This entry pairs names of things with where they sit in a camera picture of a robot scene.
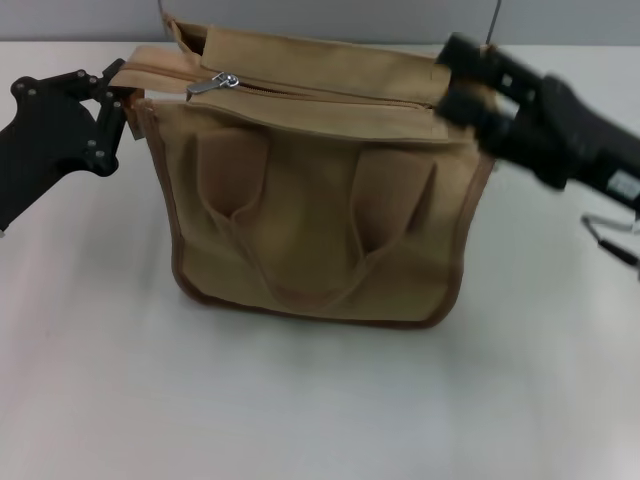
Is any silver metal zipper pull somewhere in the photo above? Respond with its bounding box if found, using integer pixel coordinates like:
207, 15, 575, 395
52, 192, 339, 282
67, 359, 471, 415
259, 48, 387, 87
185, 72, 240, 102

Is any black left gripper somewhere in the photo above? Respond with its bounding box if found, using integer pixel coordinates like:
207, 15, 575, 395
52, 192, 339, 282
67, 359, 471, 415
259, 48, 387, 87
0, 58, 139, 234

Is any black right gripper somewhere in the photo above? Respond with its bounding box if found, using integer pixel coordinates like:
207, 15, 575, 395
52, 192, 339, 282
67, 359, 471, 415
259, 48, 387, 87
433, 32, 640, 204

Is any khaki canvas food bag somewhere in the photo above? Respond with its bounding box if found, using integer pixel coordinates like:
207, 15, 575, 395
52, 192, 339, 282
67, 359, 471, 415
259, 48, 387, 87
109, 17, 494, 331

